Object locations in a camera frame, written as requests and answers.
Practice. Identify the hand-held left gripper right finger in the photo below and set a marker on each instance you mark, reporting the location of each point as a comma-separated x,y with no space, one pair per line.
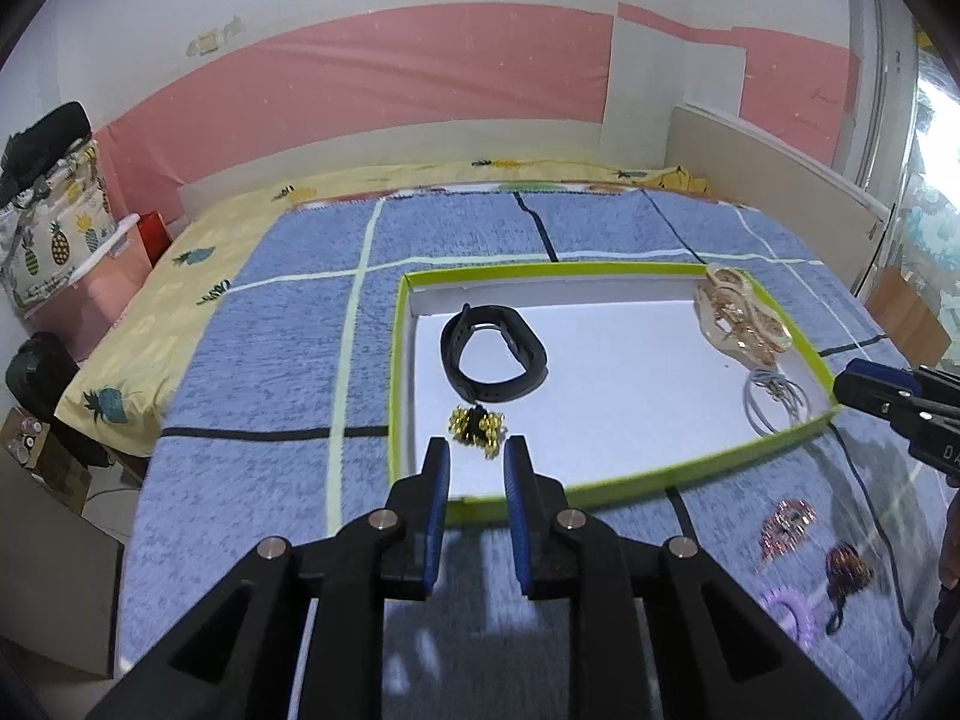
517,510

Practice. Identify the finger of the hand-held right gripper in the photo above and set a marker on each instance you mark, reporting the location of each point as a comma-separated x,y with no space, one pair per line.
862,394
881,375

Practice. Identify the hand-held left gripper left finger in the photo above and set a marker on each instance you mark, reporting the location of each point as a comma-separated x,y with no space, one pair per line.
437,510

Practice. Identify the pink rhinestone hair clip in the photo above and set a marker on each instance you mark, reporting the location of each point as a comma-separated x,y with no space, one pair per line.
787,529

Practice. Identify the green cardboard box tray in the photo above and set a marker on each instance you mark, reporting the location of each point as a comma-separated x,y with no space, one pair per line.
622,390

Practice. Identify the brown wooden board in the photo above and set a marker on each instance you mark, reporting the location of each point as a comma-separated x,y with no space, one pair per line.
907,315

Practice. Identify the beige hair claw clip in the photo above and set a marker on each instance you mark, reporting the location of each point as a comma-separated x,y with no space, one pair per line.
739,322

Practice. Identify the black smart wristband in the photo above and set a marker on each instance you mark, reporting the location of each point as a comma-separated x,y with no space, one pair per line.
534,360

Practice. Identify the blue checkered blanket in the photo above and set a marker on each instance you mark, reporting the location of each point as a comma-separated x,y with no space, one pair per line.
262,390

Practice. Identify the beige bed headboard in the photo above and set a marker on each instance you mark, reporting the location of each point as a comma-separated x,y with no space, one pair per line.
765,187

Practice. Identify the yellow pineapple bedsheet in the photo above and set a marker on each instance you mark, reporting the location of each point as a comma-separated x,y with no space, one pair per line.
150,330

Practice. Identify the cardboard box with bottles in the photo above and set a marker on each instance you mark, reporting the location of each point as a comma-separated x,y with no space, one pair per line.
52,465

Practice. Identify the red box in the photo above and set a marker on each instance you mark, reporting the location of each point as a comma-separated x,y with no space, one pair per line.
154,236

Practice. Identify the pink plastic storage box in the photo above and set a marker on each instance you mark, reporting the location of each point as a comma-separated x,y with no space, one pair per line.
97,300

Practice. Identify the black backpack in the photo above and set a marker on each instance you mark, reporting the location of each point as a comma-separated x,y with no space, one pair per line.
37,375

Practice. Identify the pineapple print storage bag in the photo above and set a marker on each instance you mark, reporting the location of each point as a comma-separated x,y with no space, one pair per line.
52,232

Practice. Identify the black bag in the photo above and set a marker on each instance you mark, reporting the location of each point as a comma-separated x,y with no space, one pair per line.
45,139

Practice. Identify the white window frame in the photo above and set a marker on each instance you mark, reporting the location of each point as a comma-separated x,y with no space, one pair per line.
881,90

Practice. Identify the pink wall padding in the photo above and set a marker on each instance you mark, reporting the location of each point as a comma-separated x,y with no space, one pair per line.
375,82

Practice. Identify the yellowed wall socket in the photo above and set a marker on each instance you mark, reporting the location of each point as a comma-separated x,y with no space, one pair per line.
202,43

